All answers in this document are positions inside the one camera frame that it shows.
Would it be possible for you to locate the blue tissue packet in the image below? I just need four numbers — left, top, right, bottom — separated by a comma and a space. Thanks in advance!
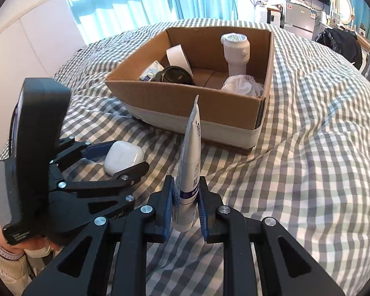
139, 61, 165, 82

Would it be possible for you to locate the black round object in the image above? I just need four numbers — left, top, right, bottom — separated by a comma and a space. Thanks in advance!
151, 66, 196, 85

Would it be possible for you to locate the white plastic bottle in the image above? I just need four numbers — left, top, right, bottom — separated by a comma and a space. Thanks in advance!
220, 33, 251, 79

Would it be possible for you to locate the person's left forearm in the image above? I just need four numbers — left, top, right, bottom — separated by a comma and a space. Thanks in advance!
0, 216, 47, 296

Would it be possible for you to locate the white headboard panel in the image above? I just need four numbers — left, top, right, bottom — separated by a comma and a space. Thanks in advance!
0, 17, 87, 108

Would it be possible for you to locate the white earbuds case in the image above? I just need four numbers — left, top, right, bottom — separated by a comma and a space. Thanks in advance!
103, 141, 145, 173

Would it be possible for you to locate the white toothpaste tube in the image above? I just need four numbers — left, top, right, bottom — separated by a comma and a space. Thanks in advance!
173, 95, 202, 232

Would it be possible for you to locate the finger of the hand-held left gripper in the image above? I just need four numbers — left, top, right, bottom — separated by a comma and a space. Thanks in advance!
49, 160, 150, 208
49, 136, 116, 171

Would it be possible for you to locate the person's left hand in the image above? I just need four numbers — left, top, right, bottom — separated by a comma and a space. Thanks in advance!
25, 237, 59, 259

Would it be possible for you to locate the oval white mirror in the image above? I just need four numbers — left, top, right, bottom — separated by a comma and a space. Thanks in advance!
331, 0, 354, 25

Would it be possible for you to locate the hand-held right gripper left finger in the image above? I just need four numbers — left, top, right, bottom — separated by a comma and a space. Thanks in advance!
21, 175, 176, 296

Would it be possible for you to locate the brown cardboard box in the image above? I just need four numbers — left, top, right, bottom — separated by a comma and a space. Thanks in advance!
105, 26, 276, 155

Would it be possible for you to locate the narrow teal curtain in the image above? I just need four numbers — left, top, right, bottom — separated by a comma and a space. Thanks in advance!
359, 4, 370, 42

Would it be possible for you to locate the silver fridge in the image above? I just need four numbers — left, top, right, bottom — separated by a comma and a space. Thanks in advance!
283, 0, 315, 40

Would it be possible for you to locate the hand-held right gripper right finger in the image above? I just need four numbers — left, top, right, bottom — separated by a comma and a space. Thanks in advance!
197, 176, 346, 296

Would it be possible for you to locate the white storage cabinet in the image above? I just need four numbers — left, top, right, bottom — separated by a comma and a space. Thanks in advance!
254, 4, 284, 27

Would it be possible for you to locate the grey suitcase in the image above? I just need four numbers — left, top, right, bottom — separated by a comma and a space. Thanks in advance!
359, 49, 370, 79

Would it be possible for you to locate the white tape roll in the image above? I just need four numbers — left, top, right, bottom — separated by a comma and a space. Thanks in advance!
166, 45, 194, 77

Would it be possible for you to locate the grey checked blanket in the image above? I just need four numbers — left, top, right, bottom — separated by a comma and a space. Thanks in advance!
0, 18, 370, 296

